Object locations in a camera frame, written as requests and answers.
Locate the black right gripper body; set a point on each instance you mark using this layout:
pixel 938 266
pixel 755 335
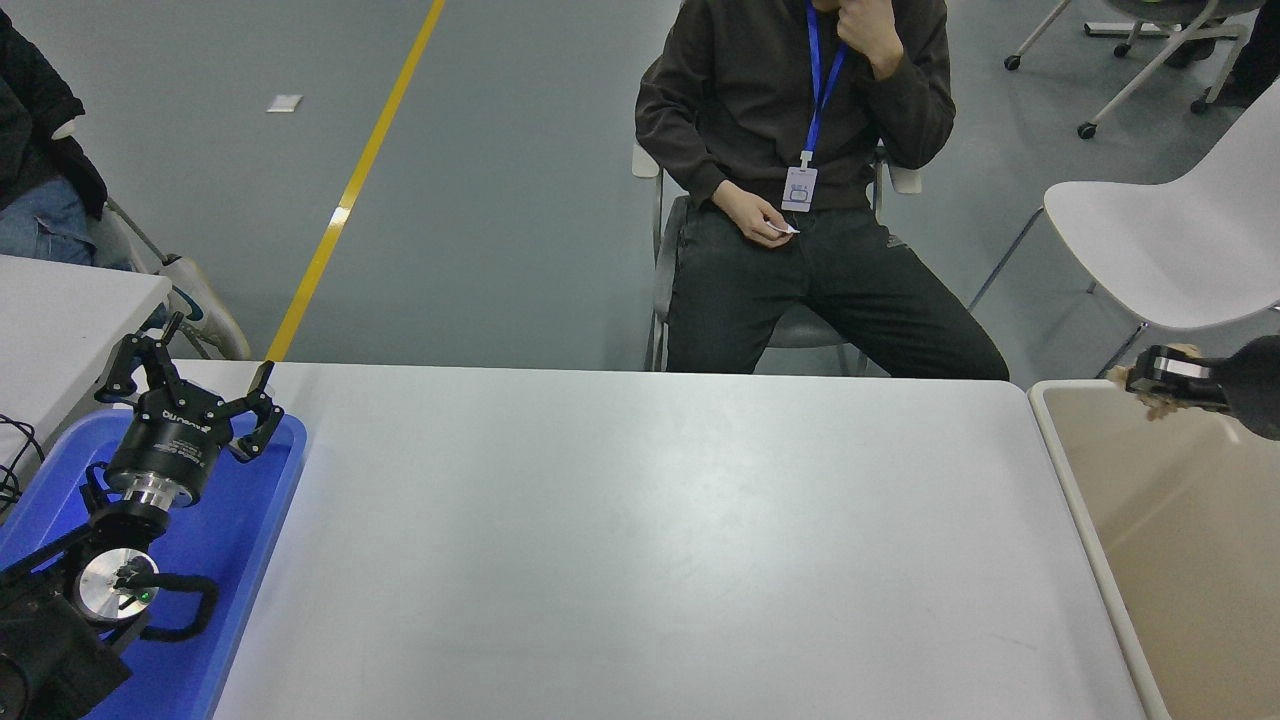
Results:
pixel 1255 385

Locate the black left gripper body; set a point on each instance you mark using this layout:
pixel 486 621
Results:
pixel 165 440

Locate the tan paper ball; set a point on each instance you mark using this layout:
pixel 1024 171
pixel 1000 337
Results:
pixel 1160 408

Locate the small white paper slip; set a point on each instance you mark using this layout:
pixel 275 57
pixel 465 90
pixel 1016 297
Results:
pixel 785 229

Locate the person's right hand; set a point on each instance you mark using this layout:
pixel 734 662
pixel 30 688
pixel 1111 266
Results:
pixel 757 218

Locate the person's left hand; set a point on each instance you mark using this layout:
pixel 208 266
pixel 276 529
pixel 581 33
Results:
pixel 872 35

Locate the white side table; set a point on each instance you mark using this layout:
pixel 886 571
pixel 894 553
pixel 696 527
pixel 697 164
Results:
pixel 60 330

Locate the large pale bin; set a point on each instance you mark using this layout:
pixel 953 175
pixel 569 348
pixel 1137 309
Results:
pixel 1180 520

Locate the blue plastic tray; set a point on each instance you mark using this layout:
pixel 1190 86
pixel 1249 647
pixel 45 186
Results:
pixel 235 560

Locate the white shell chair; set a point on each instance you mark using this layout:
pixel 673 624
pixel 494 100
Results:
pixel 1180 230

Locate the person in blue jeans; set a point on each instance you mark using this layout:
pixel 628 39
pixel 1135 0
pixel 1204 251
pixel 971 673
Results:
pixel 30 120

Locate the person in dark trousers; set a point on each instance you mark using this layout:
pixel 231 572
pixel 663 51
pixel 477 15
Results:
pixel 1262 50

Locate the yellow floor tape line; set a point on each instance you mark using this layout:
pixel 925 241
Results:
pixel 395 100

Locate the white base bar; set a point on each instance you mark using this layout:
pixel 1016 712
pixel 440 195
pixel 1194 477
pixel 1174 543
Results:
pixel 1110 29

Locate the white rolling chair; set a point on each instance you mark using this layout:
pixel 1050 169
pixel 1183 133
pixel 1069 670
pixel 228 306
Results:
pixel 1160 8

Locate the grey chair with white armrests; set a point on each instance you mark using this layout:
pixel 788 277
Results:
pixel 805 330

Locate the grey metal chair frame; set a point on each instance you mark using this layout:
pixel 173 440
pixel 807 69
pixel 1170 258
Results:
pixel 135 230

